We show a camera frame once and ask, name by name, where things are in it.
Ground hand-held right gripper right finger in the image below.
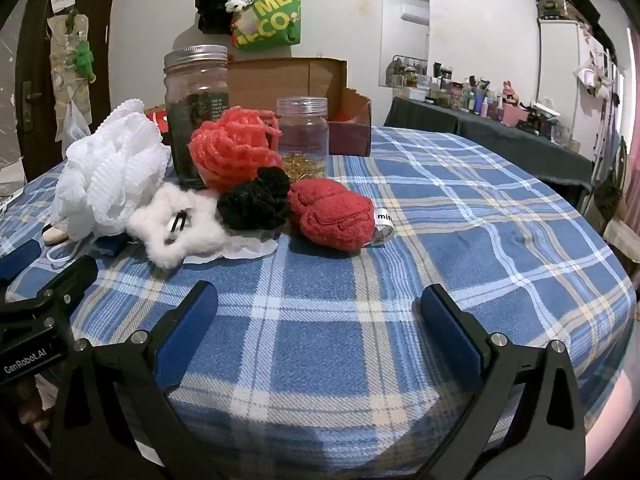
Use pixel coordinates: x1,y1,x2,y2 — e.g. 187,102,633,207
411,283,587,480

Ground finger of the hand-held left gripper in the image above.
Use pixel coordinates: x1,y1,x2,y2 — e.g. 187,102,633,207
0,255,99,333
0,239,43,281

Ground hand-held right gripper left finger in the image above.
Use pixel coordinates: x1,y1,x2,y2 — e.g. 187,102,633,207
50,280,221,480

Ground round beige powder puff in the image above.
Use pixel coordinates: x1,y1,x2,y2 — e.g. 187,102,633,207
41,225,71,246

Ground white mesh bath pouf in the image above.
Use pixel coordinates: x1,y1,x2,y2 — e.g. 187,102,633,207
45,99,173,266

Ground black scrunchie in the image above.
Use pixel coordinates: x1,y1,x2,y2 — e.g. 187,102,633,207
216,166,293,232

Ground red plush toy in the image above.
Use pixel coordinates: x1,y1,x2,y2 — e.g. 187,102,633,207
286,178,397,253

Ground coral mesh bath pouf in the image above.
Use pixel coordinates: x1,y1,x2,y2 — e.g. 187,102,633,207
188,106,285,195

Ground cardboard box with red lining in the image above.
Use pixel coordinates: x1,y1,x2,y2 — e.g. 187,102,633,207
145,56,373,158

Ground clear plastic bag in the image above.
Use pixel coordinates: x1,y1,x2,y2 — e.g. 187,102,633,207
65,100,92,142

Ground grey star-print board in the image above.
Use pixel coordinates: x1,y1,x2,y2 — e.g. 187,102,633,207
0,20,26,196

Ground dark brown door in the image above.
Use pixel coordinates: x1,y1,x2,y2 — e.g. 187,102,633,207
15,0,123,181

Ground table with dark cloth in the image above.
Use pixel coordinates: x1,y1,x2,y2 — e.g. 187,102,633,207
384,95,596,211

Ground hanging door organizer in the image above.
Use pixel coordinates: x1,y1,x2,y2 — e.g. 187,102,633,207
47,12,93,133

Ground green plush toy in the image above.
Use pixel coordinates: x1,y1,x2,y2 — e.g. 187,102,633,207
72,40,98,83

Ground clear plastic jar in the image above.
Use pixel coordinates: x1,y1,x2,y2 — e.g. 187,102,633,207
276,97,331,182

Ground glass jar with metal lid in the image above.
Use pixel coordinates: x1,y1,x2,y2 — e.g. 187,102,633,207
164,45,231,191

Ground row of cosmetic bottles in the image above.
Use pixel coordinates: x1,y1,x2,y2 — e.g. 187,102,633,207
385,55,583,153

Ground green tote bag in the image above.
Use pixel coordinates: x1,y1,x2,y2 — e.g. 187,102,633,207
231,0,303,52

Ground black bag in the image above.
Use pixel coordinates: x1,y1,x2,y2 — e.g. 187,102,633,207
194,0,246,36

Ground dark suitcase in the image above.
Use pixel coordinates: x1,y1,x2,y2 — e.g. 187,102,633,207
536,0,616,46

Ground door handle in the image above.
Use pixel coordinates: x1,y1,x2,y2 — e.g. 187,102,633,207
22,81,43,133

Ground wall mirror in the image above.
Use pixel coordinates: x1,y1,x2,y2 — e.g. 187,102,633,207
376,0,432,92

